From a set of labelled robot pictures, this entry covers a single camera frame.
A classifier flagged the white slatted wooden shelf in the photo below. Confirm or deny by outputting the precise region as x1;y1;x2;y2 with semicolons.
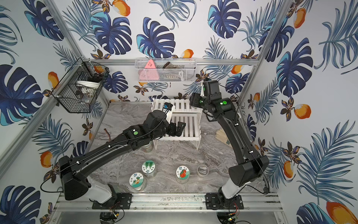
151;97;203;150

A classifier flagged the clear jar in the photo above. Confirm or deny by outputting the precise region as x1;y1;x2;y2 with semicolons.
197;164;209;178

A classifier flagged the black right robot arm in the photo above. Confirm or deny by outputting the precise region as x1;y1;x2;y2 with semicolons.
190;78;269;208

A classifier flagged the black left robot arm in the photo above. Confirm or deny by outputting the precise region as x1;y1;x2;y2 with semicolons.
59;110;186;204

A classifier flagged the tomato lid seed jar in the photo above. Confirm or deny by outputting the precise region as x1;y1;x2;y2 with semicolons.
141;141;154;153

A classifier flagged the strawberry lid seed jar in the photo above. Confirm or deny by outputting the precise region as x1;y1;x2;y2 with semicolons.
176;166;190;184

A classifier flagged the carrot lid seed jar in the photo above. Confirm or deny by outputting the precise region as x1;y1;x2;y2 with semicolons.
129;172;147;191

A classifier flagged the beige work glove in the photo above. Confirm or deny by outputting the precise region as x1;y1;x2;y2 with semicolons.
215;129;232;147

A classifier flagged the green tree lid jar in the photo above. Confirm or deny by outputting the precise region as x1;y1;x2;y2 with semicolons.
142;160;157;178

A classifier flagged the pink triangle object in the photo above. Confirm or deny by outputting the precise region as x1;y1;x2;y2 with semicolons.
139;59;159;82

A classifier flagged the white bowl in basket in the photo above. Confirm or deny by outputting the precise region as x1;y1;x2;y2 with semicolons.
76;81;100;89

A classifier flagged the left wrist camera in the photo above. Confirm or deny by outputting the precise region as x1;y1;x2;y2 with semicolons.
162;103;175;124

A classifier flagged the clear wall-mounted tray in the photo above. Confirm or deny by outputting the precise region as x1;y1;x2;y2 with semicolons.
135;58;197;83

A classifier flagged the black charging board with wires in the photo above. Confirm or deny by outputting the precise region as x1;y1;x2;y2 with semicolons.
103;128;111;141

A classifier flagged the black wire basket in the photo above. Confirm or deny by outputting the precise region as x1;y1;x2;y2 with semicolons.
51;58;109;113

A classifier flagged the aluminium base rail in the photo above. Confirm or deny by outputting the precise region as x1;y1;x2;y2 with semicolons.
54;193;283;212

